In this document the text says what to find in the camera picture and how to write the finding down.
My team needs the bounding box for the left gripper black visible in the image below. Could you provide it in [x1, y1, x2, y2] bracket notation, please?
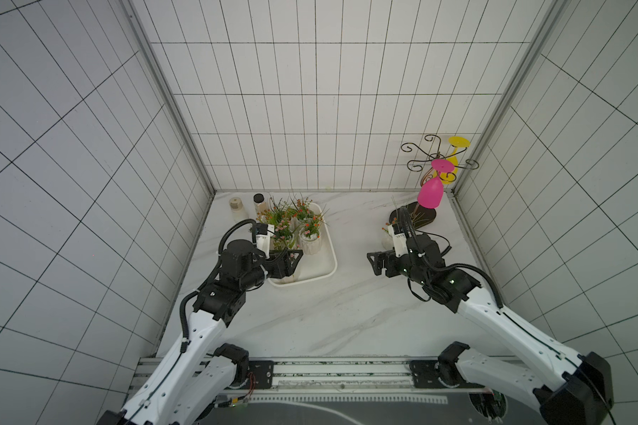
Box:
[241, 250, 304, 289]

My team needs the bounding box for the potted gypsophila pink centre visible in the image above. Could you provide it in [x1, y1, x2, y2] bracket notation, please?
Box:
[257, 211, 295, 251]

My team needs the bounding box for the potted gypsophila small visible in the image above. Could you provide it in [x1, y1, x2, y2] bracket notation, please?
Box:
[299, 214, 324, 255]

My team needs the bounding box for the potted gypsophila red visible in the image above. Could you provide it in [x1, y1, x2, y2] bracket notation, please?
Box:
[268, 197, 289, 221]

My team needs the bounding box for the potted gypsophila red-orange front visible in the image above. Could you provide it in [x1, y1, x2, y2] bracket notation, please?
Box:
[289, 197, 317, 221]

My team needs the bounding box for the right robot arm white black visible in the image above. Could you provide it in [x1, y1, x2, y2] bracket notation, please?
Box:
[367, 233, 614, 424]

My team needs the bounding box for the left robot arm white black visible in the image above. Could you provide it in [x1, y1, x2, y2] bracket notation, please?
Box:
[99, 219, 303, 424]

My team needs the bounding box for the white storage tray box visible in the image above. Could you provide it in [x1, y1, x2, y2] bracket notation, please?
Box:
[269, 202, 338, 288]

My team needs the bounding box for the black metal glass rack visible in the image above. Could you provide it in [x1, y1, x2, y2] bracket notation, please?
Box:
[401, 134, 480, 228]

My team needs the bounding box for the black-lid spice jar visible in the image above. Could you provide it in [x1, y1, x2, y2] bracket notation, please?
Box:
[253, 193, 269, 214]

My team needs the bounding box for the white-lid spice jar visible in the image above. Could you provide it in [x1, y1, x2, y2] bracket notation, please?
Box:
[229, 197, 250, 223]

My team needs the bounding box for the pink wine glass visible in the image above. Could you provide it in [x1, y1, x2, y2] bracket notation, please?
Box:
[418, 159, 454, 209]

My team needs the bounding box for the yellow wine glass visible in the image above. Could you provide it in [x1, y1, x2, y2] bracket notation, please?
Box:
[440, 136, 471, 185]

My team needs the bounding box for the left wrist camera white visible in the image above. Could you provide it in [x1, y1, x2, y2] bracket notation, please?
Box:
[253, 222, 276, 260]

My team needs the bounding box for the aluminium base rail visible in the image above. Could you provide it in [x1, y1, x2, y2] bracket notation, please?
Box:
[132, 357, 511, 397]

